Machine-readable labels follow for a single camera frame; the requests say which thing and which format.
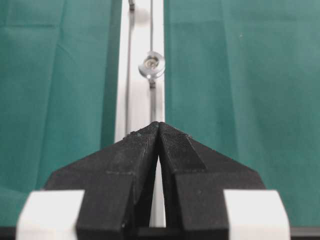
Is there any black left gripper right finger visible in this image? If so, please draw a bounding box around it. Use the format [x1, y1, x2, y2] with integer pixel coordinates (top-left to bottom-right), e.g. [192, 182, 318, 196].
[158, 122, 265, 240]

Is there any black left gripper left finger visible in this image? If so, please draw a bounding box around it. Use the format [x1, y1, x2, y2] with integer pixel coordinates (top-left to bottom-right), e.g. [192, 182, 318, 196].
[44, 122, 159, 240]

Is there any upper silver pulley shaft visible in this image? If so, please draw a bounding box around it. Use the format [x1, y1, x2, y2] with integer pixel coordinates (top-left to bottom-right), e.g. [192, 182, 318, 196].
[138, 51, 166, 88]

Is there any silver pulley shaft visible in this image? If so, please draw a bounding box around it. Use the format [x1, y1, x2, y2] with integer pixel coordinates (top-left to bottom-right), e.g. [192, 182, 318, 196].
[128, 0, 150, 24]
[138, 51, 166, 88]

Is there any lower silver pulley shaft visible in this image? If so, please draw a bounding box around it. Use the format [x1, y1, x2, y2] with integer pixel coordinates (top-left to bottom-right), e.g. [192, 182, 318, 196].
[128, 0, 150, 24]

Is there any green table cloth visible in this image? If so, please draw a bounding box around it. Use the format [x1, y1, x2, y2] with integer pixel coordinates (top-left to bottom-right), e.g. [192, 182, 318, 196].
[0, 0, 320, 226]

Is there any white aluminium rail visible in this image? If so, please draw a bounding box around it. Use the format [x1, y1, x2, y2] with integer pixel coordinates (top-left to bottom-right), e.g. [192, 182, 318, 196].
[114, 0, 166, 228]

